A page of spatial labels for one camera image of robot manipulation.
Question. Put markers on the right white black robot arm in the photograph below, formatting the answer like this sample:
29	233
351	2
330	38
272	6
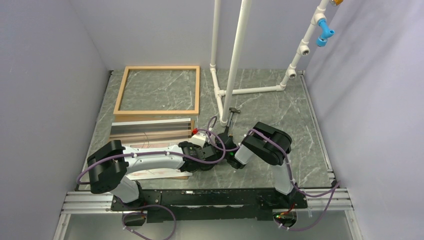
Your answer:
269	144

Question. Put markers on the printed plant photo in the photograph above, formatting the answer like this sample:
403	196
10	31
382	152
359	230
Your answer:
149	167

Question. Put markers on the white PVC pipe structure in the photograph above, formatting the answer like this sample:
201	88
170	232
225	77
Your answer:
223	97

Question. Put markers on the yellow pipe cap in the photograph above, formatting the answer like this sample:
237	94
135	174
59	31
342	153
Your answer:
336	2

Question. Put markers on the clear glass pane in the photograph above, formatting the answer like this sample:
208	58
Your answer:
151	127

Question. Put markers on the wooden picture frame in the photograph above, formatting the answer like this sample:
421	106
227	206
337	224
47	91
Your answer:
195	112

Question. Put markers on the yellow black screwdriver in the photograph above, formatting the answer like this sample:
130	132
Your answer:
229	125

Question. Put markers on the brown fibreboard backing panel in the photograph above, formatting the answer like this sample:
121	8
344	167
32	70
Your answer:
150	139

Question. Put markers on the black handle hammer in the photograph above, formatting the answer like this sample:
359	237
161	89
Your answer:
232	111

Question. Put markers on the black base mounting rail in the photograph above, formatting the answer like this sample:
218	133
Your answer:
213	204

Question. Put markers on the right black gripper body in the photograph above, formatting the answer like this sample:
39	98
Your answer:
226	155

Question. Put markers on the blue pipe fitting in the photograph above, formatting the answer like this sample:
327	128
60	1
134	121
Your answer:
326	33

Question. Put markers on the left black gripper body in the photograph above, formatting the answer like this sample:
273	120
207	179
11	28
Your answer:
199	165

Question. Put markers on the aluminium extrusion rail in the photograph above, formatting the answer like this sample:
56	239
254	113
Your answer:
81	202

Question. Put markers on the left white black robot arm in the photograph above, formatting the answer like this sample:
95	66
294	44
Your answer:
109	166

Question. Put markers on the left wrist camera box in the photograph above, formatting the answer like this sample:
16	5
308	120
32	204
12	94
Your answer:
198	138

